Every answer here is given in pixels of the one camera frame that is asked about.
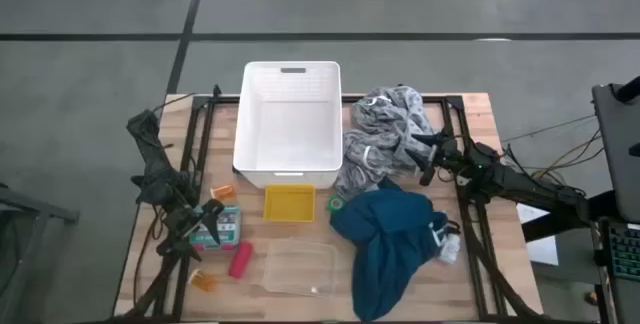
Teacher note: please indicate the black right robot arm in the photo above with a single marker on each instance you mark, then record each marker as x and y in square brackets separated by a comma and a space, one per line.
[525, 186]

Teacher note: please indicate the grey metal side table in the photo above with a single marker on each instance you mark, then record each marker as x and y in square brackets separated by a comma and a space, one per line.
[30, 209]

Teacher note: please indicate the blue cloth garment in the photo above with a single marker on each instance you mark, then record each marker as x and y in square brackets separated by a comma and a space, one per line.
[390, 244]

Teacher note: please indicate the white paper sheet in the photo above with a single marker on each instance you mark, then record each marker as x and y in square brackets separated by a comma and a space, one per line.
[545, 254]

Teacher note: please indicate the black aluminium table frame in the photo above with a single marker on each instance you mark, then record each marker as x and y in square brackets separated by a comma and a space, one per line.
[225, 99]

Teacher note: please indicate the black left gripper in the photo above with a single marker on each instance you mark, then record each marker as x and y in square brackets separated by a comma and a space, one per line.
[187, 224]

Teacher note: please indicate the grey patterned gown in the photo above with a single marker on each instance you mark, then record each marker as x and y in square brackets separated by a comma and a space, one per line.
[380, 119]

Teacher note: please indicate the red bandage roll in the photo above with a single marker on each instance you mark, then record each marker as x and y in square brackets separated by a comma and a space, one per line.
[241, 260]

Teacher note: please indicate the black stand beam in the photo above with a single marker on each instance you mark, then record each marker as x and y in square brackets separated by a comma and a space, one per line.
[565, 224]

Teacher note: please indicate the teal first aid kit box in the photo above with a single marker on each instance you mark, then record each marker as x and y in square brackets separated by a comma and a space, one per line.
[230, 224]

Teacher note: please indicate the white supplement bottle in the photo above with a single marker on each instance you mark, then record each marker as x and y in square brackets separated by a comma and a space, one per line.
[450, 249]

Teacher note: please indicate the green bandage roll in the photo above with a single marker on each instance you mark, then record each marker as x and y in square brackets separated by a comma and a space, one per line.
[331, 204]

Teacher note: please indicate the black pole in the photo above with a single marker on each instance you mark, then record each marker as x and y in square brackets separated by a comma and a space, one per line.
[627, 90]

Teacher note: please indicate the white perforated plastic basket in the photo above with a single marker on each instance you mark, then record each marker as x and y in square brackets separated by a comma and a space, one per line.
[287, 134]

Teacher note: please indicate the clear plastic container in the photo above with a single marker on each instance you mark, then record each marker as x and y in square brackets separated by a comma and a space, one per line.
[300, 269]

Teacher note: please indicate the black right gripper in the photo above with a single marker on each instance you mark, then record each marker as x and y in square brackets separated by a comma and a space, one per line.
[450, 156]

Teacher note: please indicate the small yellow plastic tray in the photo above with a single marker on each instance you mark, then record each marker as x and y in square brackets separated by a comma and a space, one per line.
[290, 204]

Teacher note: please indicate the orange pill bottle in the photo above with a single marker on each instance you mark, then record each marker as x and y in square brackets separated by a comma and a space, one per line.
[205, 282]
[224, 193]

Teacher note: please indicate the backlit keyboard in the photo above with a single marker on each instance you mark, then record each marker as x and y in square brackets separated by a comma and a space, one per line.
[625, 251]

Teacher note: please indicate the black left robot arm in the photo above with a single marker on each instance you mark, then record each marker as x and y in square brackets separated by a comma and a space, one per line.
[155, 169]

